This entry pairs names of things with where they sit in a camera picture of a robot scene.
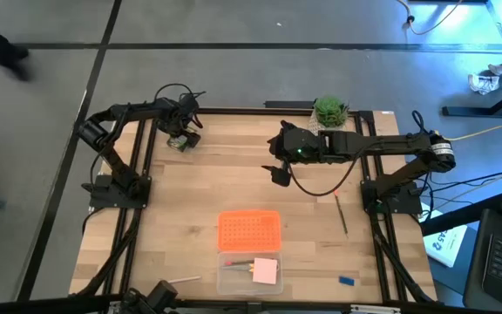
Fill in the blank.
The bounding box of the clear plastic pencil box base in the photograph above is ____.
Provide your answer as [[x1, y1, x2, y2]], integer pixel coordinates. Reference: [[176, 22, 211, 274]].
[[215, 250, 285, 297]]

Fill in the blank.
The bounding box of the light wooden pencil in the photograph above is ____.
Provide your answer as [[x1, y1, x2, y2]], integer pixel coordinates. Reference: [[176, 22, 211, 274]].
[[166, 274, 203, 285]]

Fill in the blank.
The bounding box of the black desk leg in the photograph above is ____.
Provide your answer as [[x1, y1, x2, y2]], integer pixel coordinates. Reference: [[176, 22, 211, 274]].
[[441, 73, 502, 119]]

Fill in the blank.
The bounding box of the pink sticky note pad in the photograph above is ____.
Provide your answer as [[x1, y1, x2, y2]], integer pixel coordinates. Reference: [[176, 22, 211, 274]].
[[251, 256, 279, 286]]

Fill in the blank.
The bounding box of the white floor cable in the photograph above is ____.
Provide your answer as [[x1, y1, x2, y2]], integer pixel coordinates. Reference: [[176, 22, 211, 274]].
[[397, 0, 465, 37]]

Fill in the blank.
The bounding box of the white printed booklet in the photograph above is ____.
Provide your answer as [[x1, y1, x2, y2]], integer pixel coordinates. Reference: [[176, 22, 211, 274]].
[[422, 210, 469, 269]]

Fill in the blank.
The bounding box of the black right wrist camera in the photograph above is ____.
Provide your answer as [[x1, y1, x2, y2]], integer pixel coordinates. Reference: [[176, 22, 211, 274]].
[[272, 164, 293, 188]]

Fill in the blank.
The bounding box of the yellow extension cable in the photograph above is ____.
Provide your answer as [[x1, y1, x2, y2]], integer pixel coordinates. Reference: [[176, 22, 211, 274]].
[[444, 119, 502, 143]]

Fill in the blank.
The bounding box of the green plant in patterned pot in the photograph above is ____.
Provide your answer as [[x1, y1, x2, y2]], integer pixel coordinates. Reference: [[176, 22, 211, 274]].
[[309, 96, 351, 134]]

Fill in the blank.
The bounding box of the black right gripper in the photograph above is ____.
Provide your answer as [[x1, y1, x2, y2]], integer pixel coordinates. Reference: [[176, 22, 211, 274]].
[[261, 120, 322, 174]]

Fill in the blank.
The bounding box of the black crossbeam with silver brackets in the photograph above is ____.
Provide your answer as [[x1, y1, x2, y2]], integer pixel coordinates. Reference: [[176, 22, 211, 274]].
[[0, 295, 502, 314]]

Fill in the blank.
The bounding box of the green yellow crayon box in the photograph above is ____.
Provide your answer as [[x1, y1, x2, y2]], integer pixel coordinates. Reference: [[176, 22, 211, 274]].
[[166, 133, 190, 154]]

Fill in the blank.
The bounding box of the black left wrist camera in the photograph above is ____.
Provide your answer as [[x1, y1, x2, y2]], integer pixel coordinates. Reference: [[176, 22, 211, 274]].
[[184, 130, 202, 150]]

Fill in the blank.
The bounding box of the pencil with orange eraser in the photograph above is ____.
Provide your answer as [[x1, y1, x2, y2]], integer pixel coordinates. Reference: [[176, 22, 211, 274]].
[[332, 188, 349, 237]]

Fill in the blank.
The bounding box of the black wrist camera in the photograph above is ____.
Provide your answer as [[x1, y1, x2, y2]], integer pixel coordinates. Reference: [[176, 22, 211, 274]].
[[272, 164, 293, 188], [184, 130, 202, 150]]

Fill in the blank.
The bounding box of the black cable bundle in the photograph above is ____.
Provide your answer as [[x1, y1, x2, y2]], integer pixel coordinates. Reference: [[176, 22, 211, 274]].
[[416, 169, 502, 213]]

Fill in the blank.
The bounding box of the black aluminium table frame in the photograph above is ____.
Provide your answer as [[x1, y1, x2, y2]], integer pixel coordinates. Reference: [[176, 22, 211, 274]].
[[75, 98, 438, 305]]

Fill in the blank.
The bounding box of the orange pencil box lid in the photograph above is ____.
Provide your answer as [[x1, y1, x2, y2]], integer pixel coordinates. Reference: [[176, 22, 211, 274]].
[[217, 210, 282, 253]]

